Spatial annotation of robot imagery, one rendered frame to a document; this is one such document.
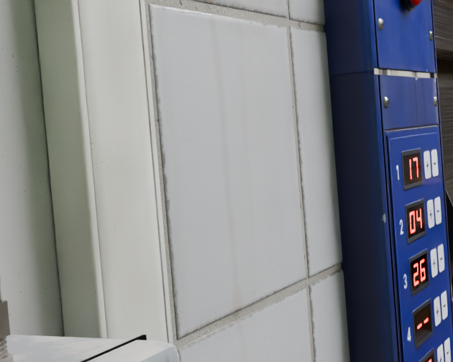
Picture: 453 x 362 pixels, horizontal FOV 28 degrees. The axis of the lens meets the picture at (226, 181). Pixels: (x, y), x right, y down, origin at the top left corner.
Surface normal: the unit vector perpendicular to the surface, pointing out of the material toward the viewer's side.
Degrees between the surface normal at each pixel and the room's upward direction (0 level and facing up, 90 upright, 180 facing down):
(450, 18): 90
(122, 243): 90
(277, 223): 90
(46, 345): 0
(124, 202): 90
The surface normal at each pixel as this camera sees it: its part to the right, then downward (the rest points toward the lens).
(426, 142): 0.88, -0.04
